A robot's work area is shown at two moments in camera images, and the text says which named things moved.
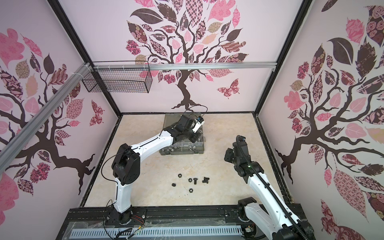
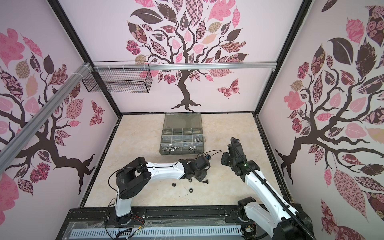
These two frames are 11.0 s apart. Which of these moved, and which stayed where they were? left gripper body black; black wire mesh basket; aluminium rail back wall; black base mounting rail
Moved: left gripper body black
Stayed: aluminium rail back wall; black base mounting rail; black wire mesh basket
